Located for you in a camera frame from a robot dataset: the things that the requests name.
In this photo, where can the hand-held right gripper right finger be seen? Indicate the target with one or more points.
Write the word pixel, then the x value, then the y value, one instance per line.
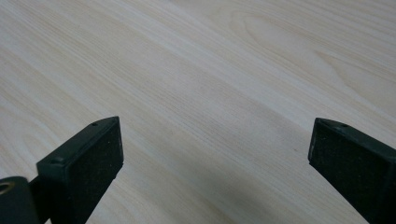
pixel 355 168

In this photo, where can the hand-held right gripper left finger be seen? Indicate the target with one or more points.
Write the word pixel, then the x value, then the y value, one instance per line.
pixel 84 168

